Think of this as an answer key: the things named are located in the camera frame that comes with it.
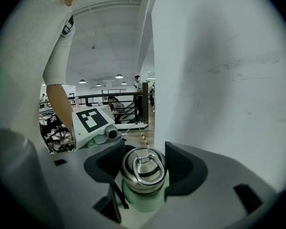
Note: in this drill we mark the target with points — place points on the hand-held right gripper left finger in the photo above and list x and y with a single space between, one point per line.
85 187

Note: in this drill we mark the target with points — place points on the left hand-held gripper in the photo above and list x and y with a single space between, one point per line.
90 120

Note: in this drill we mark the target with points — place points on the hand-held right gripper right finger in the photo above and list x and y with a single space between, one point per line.
205 199

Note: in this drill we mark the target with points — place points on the silver metal bottle lid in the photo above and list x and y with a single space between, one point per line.
143 173

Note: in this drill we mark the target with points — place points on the person's left forearm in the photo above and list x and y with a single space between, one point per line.
60 108

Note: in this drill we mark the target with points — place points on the yellow black floor tape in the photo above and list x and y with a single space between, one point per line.
145 138

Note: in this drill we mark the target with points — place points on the black mesh desk chair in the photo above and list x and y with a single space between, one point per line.
53 130

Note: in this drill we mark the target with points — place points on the black stair railing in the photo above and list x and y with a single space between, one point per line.
124 95

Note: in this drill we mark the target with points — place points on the ceiling smoke detector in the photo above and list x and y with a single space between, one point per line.
93 47

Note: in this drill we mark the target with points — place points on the person's white shirt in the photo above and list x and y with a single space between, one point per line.
26 56

